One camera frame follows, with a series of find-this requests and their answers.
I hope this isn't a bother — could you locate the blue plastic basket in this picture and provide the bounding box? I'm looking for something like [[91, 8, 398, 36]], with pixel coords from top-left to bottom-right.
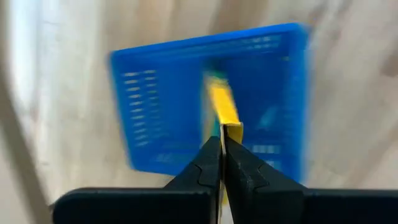
[[108, 22, 312, 185]]

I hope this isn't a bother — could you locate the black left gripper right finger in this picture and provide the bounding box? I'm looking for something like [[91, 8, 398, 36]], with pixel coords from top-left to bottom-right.
[[223, 136, 398, 224]]

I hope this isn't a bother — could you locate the yellow green crayon box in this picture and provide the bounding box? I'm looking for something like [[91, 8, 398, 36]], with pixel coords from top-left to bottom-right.
[[201, 68, 245, 206]]

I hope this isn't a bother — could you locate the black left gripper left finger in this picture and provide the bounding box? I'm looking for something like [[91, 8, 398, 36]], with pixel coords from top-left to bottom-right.
[[52, 136, 223, 224]]

